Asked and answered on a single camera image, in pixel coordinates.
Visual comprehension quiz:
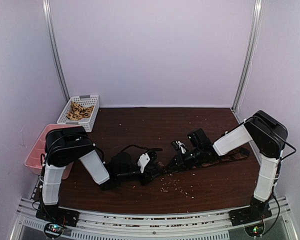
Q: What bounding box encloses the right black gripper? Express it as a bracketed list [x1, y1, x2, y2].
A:
[166, 146, 204, 171]

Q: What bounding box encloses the right aluminium frame post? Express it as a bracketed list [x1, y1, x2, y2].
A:
[231, 0, 264, 114]

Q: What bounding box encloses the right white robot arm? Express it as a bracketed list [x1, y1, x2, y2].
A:
[167, 110, 297, 221]

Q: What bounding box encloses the aluminium frame post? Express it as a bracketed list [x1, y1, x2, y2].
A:
[231, 0, 264, 114]
[42, 0, 70, 101]

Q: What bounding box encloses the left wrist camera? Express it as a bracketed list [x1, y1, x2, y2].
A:
[136, 150, 157, 174]

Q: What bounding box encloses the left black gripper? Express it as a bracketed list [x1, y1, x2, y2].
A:
[116, 165, 163, 186]

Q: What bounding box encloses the dark red patterned tie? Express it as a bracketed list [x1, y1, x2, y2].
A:
[154, 147, 250, 175]

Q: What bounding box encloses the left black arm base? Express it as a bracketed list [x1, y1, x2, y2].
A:
[35, 202, 80, 227]

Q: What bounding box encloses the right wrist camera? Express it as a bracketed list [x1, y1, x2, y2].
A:
[170, 140, 189, 154]

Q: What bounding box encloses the aluminium front rail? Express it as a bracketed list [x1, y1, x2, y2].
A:
[7, 197, 300, 240]

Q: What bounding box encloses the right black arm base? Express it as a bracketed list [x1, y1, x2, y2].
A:
[228, 196, 272, 226]

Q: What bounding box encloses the left aluminium frame post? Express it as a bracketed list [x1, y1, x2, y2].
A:
[42, 0, 70, 101]

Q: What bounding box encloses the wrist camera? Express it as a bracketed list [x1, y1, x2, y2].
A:
[136, 150, 157, 174]
[170, 140, 189, 154]

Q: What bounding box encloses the white perforated plastic basket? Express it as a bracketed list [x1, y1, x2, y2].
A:
[56, 95, 100, 133]

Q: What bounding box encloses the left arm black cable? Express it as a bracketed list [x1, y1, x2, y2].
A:
[94, 144, 164, 166]

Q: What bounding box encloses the pink divided plastic box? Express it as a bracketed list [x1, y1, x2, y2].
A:
[24, 124, 75, 176]

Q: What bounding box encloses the leopard print tie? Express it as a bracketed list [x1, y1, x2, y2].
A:
[66, 101, 94, 121]

